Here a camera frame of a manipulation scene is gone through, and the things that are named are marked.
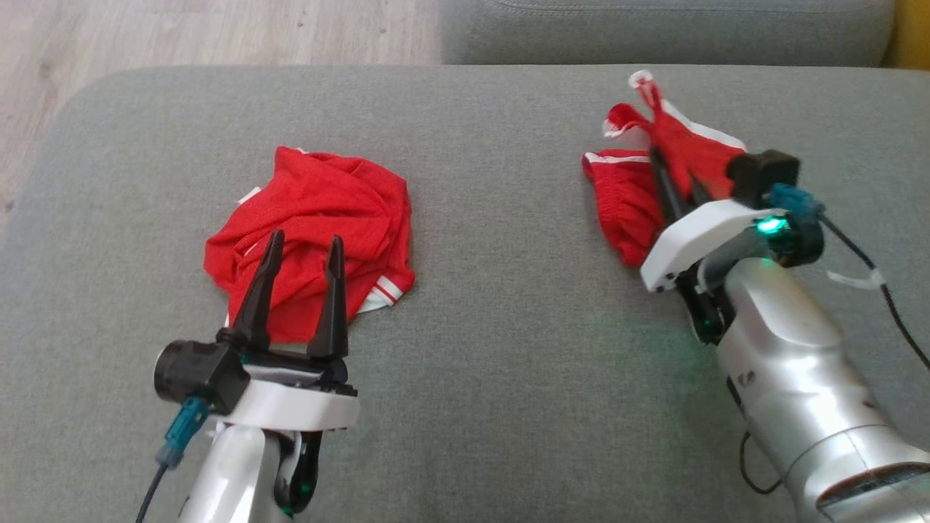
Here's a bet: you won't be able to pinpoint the cable with teal connector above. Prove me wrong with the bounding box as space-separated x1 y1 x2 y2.
769 183 930 371
134 396 211 523

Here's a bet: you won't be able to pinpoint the wide yellow sofa back cushion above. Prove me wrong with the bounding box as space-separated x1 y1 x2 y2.
883 0 930 70

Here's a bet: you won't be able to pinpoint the red basketball jersey number 23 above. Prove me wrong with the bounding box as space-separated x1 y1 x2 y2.
203 145 416 344

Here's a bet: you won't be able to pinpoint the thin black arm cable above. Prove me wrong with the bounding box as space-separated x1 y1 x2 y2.
739 431 784 497

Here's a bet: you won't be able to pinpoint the large grey sofa seat cushion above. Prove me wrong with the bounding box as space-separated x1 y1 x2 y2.
442 0 896 68

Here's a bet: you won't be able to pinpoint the left cable with teal connector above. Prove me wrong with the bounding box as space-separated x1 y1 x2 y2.
134 396 211 523

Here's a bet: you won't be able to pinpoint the white cable label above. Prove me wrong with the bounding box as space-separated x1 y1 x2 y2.
828 269 886 291

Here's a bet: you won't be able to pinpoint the red shorts with white trim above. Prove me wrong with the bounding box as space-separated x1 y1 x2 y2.
581 70 749 267

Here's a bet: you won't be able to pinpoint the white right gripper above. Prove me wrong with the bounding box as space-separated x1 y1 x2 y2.
639 147 789 293

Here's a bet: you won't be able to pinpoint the right cable with teal connector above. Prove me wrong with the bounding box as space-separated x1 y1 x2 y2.
769 183 930 371

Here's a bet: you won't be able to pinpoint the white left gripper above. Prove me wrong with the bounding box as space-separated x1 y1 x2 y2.
214 230 360 431

